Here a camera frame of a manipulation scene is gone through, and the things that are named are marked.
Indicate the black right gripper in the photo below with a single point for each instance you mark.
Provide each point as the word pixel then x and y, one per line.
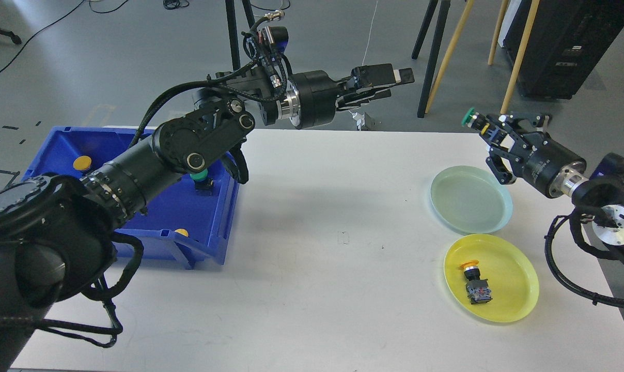
pixel 539 163

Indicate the light green plate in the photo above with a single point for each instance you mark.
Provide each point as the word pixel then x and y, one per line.
pixel 470 201

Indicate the yellow plate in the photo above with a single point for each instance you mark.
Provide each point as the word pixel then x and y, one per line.
pixel 510 274

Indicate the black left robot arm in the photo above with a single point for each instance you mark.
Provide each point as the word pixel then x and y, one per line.
pixel 62 257

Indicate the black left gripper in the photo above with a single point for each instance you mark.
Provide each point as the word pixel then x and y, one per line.
pixel 318 94

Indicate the black equipment cabinet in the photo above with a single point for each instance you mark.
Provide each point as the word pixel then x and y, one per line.
pixel 567 40

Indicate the blue plastic bin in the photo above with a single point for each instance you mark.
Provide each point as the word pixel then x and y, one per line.
pixel 207 218

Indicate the yellow push button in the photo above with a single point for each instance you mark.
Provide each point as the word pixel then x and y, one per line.
pixel 477 288
pixel 82 163
pixel 182 231

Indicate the black tripod stand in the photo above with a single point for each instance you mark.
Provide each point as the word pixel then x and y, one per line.
pixel 230 9
pixel 440 25

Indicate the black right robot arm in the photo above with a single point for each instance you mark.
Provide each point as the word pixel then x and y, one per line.
pixel 597 220

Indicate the green push button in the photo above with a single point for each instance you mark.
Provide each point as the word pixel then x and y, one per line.
pixel 203 183
pixel 488 128

